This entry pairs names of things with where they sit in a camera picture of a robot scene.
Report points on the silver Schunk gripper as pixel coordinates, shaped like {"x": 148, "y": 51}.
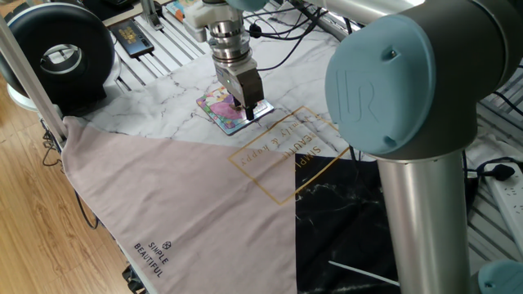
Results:
{"x": 241, "y": 83}

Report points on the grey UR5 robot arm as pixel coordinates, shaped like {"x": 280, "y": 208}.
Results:
{"x": 408, "y": 102}

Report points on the colourful fairy puzzle board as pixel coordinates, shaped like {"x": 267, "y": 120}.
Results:
{"x": 222, "y": 116}

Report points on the marble pink black tablecloth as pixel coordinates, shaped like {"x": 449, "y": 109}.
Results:
{"x": 184, "y": 196}

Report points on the colourful picture book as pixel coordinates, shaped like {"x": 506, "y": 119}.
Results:
{"x": 180, "y": 8}

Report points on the black booklet with gold print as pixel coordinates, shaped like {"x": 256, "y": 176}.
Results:
{"x": 130, "y": 36}

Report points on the thin white stick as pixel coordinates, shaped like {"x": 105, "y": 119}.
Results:
{"x": 363, "y": 273}

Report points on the black power plug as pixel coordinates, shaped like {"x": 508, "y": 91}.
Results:
{"x": 500, "y": 172}

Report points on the white power strip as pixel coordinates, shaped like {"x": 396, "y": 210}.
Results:
{"x": 506, "y": 204}

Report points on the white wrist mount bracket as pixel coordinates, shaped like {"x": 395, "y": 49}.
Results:
{"x": 198, "y": 18}

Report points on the silver metal bracket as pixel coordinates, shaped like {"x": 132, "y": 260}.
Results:
{"x": 151, "y": 14}

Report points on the aluminium corner post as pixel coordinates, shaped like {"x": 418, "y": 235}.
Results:
{"x": 28, "y": 77}

